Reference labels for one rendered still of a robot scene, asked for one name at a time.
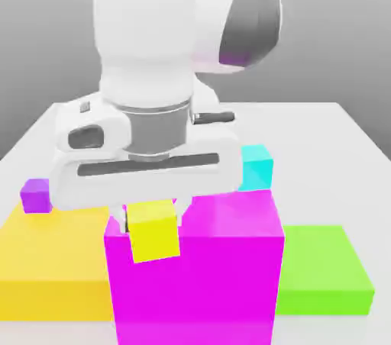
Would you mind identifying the large magenta box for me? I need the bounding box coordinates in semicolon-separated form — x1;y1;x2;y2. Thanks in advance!
103;189;286;345

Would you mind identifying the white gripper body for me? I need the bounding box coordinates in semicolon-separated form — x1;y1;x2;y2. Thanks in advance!
48;128;244;212

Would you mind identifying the small cyan cube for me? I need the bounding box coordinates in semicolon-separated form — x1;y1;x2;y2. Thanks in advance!
238;143;275;192

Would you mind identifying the large yellow box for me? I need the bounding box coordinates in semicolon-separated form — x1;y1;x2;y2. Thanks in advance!
0;201;116;322

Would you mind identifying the large green box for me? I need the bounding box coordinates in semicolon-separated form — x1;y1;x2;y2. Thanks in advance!
275;224;376;316

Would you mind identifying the small purple cube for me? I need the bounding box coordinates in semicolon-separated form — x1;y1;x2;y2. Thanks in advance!
19;178;53;214

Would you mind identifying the small yellow cube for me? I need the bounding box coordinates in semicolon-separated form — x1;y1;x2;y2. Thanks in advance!
125;198;181;264

